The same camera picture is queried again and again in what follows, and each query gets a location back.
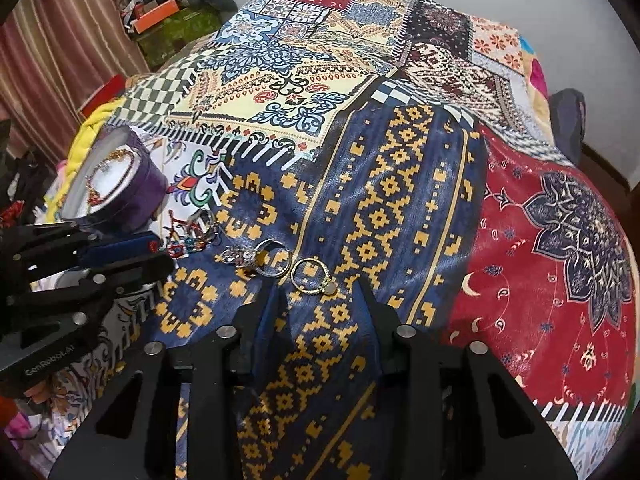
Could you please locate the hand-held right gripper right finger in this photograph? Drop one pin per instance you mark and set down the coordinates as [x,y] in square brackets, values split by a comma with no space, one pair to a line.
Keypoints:
[367,310]

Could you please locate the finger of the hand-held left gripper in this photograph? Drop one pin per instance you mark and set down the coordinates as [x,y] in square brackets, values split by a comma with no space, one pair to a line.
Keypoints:
[135,272]
[120,250]

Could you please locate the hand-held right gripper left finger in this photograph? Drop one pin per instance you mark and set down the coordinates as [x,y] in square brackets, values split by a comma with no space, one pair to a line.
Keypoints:
[269,322]

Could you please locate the gold bangle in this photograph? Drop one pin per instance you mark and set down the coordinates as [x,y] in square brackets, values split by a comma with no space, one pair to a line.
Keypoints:
[295,280]

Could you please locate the silver bangle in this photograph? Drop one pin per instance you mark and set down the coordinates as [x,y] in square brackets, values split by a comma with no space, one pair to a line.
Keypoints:
[286,260]

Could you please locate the purple round jewelry box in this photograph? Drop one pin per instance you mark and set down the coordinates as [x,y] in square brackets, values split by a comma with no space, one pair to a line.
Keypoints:
[142,185]

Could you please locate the pile of colourful bangles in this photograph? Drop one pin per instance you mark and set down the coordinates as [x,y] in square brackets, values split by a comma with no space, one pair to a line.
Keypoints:
[180,247]

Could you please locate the yellow braided cloth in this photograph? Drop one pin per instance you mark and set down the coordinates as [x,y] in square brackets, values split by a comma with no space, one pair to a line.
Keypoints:
[87,135]

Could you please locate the dark cloth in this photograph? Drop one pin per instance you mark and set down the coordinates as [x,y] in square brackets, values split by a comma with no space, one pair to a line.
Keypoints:
[22,180]

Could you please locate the patchwork printed blanket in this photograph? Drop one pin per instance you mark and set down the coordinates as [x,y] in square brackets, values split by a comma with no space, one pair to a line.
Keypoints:
[400,185]

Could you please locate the striped brown curtain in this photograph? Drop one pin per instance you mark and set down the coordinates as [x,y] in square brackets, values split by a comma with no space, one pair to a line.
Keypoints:
[55,55]

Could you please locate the green patterned box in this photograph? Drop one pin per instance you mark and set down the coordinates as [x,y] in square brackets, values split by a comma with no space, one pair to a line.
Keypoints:
[175,35]

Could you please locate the orange box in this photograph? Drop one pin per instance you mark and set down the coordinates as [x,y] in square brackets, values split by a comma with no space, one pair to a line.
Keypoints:
[157,16]

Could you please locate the dark grey cushion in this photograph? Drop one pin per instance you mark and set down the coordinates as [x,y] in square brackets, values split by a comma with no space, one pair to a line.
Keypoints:
[569,120]

